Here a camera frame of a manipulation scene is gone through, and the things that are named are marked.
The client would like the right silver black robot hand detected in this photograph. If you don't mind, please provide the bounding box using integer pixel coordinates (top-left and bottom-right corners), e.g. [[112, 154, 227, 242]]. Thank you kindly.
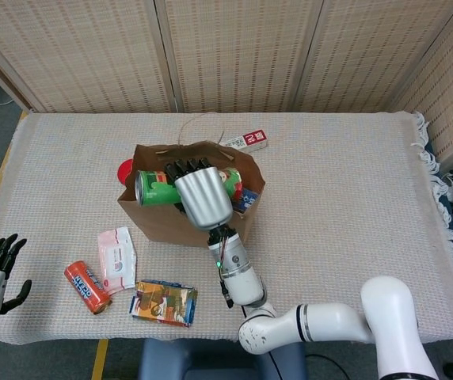
[[165, 157, 234, 231]]

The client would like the green chip can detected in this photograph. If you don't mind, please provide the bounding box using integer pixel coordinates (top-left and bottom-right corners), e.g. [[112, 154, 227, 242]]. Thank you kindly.
[[134, 165, 244, 207]]

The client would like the brown paper bag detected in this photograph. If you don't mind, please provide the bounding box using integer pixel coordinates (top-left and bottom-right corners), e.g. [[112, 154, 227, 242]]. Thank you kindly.
[[117, 114, 266, 249]]

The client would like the long red white box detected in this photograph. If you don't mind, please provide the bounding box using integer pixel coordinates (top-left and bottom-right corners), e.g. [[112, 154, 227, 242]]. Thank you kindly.
[[222, 129, 270, 154]]

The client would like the orange drink can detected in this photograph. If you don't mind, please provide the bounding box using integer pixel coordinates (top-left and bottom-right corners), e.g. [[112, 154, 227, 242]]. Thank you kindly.
[[64, 260, 113, 316]]

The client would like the yellow blue cracker box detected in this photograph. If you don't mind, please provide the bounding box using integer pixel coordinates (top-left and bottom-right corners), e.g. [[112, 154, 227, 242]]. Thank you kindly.
[[129, 279, 199, 328]]

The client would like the red round lid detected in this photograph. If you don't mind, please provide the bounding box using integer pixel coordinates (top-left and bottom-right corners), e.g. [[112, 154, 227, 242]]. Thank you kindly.
[[116, 158, 136, 186]]

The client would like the pink wet wipes pack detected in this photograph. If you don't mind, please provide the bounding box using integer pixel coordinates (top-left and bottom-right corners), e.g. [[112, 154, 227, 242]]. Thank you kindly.
[[97, 226, 138, 294]]

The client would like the beige woven tablecloth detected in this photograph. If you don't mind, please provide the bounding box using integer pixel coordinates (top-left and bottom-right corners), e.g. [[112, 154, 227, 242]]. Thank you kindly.
[[0, 111, 453, 344]]

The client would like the woven folding screen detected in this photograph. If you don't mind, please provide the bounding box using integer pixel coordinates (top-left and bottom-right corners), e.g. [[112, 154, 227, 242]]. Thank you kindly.
[[0, 0, 453, 163]]

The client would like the blue padded chair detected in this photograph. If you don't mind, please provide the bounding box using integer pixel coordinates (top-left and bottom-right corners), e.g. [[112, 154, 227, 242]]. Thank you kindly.
[[137, 339, 306, 380]]

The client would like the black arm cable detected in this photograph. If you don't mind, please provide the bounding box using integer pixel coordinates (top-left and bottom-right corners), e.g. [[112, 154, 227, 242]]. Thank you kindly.
[[219, 276, 234, 309]]

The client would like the black floor cable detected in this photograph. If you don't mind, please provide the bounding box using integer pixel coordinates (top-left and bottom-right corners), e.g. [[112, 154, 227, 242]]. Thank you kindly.
[[304, 353, 352, 379]]

